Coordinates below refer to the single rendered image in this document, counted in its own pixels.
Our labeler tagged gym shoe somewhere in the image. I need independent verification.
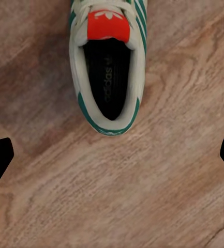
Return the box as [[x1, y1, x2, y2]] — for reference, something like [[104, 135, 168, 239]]
[[69, 0, 147, 136]]

